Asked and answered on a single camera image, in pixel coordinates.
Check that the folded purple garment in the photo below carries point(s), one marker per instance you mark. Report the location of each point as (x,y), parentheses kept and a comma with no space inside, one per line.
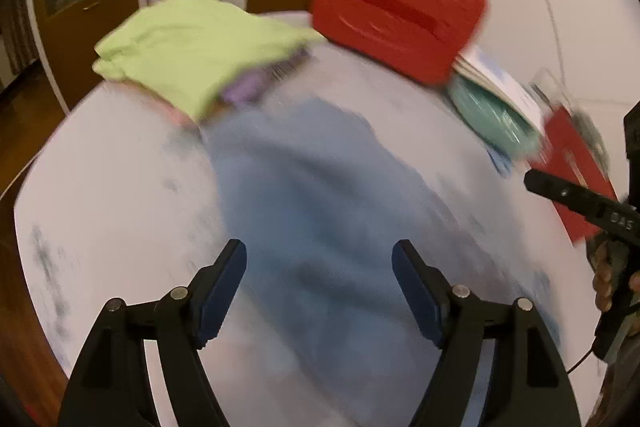
(245,87)

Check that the blue denim pants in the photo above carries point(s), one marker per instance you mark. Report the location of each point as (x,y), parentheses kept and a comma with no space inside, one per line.
(310,217)

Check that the stack of folded clothes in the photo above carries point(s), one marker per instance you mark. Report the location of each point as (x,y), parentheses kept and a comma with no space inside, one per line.
(200,47)

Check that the red bear-embossed suitcase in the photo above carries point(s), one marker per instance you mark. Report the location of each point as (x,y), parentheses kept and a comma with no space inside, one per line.
(390,7)

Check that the wooden cabinet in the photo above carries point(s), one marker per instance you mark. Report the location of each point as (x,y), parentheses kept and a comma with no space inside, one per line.
(90,32)

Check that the folded olive patterned garment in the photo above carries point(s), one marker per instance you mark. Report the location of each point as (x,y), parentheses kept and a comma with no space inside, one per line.
(287,64)

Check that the teal pillow in plastic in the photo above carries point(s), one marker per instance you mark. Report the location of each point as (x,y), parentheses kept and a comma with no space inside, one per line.
(485,117)

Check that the white booklets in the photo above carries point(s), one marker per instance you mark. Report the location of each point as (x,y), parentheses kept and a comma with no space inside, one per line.
(500,82)

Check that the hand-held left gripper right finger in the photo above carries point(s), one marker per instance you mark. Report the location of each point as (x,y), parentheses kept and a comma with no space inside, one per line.
(417,297)

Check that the grey plush toy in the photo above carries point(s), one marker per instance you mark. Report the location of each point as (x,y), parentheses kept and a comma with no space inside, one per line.
(590,132)

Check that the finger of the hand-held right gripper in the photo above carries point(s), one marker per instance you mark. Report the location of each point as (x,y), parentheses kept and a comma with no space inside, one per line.
(555,189)
(632,137)

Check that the red paper bag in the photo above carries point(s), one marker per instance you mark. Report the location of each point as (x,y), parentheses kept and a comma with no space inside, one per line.
(570,147)

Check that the person's right hand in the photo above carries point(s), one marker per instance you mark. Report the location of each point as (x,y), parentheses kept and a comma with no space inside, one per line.
(602,287)

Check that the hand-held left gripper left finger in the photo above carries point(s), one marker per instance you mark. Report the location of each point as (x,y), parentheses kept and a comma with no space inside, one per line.
(222,297)

